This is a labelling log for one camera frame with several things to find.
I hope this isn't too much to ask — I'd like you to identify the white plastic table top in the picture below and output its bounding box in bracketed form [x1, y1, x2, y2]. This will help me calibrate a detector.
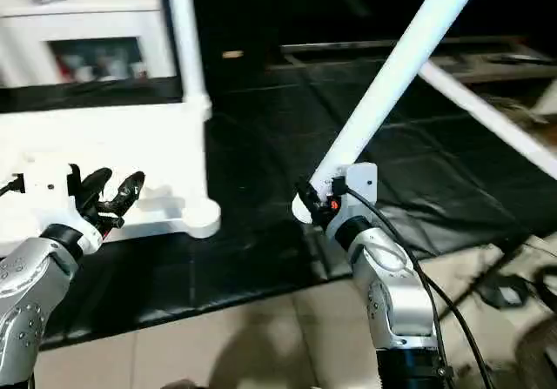
[0, 100, 222, 259]

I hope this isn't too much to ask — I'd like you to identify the white plastic table leg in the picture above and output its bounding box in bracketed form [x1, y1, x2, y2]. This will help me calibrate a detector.
[164, 0, 213, 122]
[291, 0, 490, 226]

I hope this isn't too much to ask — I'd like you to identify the black work mat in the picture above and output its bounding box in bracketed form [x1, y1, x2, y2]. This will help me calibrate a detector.
[0, 54, 557, 348]

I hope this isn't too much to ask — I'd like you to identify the black metal stand tube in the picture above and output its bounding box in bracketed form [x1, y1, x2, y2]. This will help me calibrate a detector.
[433, 239, 527, 322]

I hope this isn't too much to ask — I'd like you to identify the white glass-door cabinet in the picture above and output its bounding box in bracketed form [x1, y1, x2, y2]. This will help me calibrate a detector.
[0, 0, 179, 91]

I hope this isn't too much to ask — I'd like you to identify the white edge strip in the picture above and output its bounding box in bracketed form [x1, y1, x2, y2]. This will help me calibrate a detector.
[416, 58, 557, 183]

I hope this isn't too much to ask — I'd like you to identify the black box white label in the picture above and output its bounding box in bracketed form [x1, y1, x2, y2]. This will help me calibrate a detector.
[475, 279, 525, 312]

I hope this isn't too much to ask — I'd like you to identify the black remote control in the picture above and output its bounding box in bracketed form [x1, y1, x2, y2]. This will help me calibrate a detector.
[487, 51, 554, 65]

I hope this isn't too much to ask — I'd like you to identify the black metal rail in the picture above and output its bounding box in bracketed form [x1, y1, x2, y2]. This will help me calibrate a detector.
[282, 37, 525, 57]

